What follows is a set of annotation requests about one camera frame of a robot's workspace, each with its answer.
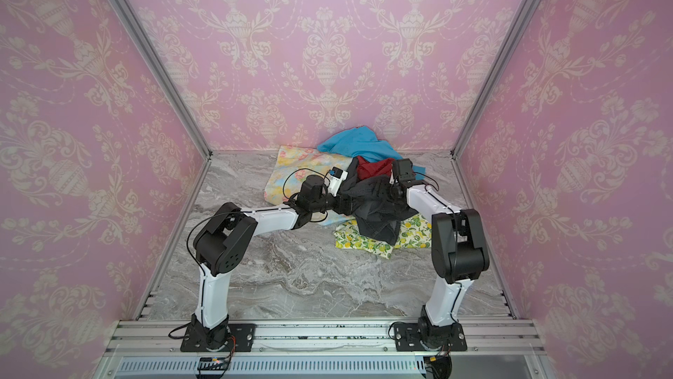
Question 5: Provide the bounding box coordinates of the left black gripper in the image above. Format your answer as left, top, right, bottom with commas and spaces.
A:
309, 186, 365, 215

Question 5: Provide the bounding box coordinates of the black cloth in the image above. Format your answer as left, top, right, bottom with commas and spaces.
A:
337, 158, 416, 245

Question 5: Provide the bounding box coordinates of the turquoise blue cloth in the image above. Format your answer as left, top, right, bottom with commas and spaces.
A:
317, 126, 402, 163

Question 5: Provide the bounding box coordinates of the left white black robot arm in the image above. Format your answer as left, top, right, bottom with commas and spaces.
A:
183, 193, 352, 352

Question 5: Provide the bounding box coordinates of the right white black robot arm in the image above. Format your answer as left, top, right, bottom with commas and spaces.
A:
393, 181, 490, 351

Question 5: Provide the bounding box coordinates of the dark red cloth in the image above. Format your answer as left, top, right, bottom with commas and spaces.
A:
356, 156, 394, 180

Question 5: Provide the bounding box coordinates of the pastel floral yellow cloth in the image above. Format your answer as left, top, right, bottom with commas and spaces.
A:
264, 145, 352, 205

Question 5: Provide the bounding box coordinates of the lemon print cloth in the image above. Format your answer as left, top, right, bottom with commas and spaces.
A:
334, 214, 431, 259

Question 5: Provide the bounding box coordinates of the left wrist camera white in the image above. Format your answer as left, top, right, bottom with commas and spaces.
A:
300, 167, 348, 200

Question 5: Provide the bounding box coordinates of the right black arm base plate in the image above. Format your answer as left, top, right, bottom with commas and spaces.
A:
388, 321, 468, 352

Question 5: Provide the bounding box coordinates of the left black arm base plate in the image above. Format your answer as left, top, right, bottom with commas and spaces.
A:
180, 322, 257, 354

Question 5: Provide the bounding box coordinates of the black round cable connector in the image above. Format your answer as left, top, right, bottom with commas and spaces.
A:
423, 356, 453, 379

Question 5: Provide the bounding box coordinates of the aluminium front rail frame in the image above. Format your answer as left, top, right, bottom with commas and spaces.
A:
94, 317, 554, 378

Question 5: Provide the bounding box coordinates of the small circuit board with wires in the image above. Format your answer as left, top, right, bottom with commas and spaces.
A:
196, 357, 231, 374

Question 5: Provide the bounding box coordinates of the left aluminium corner post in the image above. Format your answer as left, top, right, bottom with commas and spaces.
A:
108, 0, 212, 160

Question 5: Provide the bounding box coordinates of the aluminium corner post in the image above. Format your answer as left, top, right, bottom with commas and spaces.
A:
108, 0, 212, 160
451, 0, 541, 161

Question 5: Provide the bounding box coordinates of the right aluminium corner post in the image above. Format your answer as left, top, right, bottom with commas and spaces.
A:
451, 0, 541, 161

